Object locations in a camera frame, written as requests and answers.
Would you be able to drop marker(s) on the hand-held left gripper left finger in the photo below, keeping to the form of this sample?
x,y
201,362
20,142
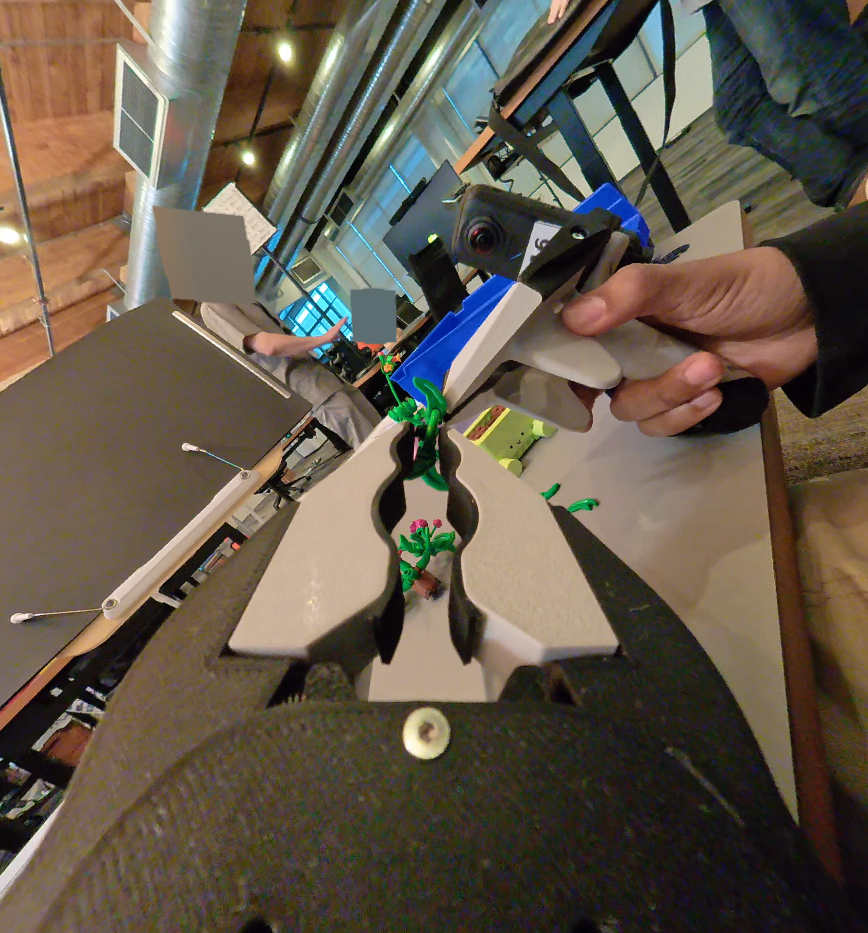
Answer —
x,y
317,576

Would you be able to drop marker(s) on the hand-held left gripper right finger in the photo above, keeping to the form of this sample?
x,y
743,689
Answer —
x,y
528,583

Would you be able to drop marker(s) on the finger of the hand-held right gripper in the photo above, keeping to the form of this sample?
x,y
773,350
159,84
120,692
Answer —
x,y
543,397
506,335

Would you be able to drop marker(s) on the green toy brick plant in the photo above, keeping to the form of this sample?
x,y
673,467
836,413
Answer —
x,y
426,415

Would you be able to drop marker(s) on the person's right forearm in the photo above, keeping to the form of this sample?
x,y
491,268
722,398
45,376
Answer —
x,y
856,306

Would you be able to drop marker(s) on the person's right hand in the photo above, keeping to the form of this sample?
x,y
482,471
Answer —
x,y
732,306

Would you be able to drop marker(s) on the lime green toy brick pot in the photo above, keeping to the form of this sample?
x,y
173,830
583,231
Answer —
x,y
510,437

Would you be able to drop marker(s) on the blue plastic bin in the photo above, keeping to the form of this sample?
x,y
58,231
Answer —
x,y
448,335

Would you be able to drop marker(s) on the dark computer monitor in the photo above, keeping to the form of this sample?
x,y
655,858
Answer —
x,y
423,219

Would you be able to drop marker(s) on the red flowered toy brick plant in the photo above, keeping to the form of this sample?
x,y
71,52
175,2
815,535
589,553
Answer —
x,y
423,547

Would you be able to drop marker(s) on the black-legged wooden desk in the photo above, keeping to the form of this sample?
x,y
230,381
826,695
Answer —
x,y
641,146

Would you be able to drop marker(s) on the black tilted board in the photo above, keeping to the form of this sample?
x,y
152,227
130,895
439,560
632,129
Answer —
x,y
98,474

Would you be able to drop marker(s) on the person's beige pants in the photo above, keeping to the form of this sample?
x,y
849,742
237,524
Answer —
x,y
849,619

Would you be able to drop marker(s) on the white air vent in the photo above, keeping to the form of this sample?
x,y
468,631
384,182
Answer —
x,y
139,116

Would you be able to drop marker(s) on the silver ventilation duct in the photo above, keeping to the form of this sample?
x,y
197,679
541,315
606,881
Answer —
x,y
186,109

